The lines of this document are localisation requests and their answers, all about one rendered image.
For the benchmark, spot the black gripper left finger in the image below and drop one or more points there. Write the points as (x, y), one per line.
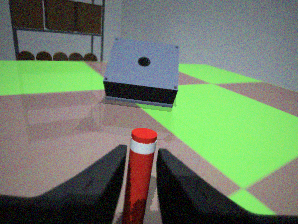
(90, 197)

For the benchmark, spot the blue-grey flat panel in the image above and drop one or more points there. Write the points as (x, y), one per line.
(142, 72)

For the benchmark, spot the red peg with white band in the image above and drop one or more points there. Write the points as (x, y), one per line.
(142, 148)

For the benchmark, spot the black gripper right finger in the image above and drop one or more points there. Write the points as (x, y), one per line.
(186, 198)

